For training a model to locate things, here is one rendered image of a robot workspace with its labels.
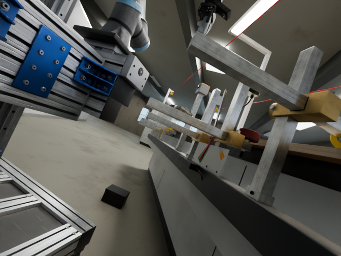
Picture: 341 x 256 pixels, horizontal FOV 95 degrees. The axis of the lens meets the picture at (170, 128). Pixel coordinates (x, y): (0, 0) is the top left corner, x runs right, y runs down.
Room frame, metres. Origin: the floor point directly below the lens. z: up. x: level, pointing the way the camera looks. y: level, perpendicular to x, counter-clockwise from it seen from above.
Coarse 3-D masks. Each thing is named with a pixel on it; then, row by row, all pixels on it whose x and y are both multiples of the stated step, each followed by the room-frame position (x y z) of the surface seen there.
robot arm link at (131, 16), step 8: (120, 0) 0.64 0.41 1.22; (128, 0) 0.64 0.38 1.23; (120, 8) 0.64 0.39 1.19; (128, 8) 0.64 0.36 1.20; (136, 8) 0.66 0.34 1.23; (112, 16) 0.64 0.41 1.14; (120, 16) 0.64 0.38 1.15; (128, 16) 0.65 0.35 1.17; (136, 16) 0.67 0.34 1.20; (128, 24) 0.66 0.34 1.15; (136, 24) 0.70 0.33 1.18; (136, 32) 0.73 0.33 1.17
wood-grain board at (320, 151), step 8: (256, 144) 0.65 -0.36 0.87; (264, 144) 0.61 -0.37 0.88; (296, 144) 0.49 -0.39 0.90; (304, 144) 0.47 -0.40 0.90; (288, 152) 0.54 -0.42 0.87; (296, 152) 0.50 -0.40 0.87; (304, 152) 0.46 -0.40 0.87; (312, 152) 0.44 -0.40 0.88; (320, 152) 0.42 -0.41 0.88; (328, 152) 0.41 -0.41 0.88; (336, 152) 0.39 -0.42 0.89; (320, 160) 0.47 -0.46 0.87; (328, 160) 0.43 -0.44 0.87; (336, 160) 0.40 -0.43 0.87
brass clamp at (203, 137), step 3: (198, 132) 0.84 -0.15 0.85; (201, 135) 0.79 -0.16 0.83; (204, 135) 0.79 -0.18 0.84; (207, 135) 0.80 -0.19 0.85; (192, 138) 0.89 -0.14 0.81; (198, 138) 0.81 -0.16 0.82; (201, 138) 0.79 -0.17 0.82; (204, 138) 0.80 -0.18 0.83; (207, 138) 0.80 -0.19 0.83; (198, 141) 0.80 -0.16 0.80; (201, 141) 0.79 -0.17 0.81; (204, 141) 0.80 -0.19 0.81; (207, 141) 0.80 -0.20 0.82
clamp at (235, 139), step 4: (228, 132) 0.58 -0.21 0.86; (232, 132) 0.55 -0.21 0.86; (236, 132) 0.55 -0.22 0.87; (228, 136) 0.57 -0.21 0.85; (232, 136) 0.55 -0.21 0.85; (236, 136) 0.55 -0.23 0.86; (240, 136) 0.55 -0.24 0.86; (244, 136) 0.56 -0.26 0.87; (216, 140) 0.64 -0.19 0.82; (220, 140) 0.61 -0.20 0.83; (224, 140) 0.58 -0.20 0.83; (228, 140) 0.56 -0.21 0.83; (232, 140) 0.55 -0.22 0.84; (236, 140) 0.55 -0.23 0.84; (240, 140) 0.55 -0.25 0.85; (228, 144) 0.57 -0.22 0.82; (232, 144) 0.55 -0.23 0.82; (236, 144) 0.55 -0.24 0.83; (240, 144) 0.56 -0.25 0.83; (240, 148) 0.56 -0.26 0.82
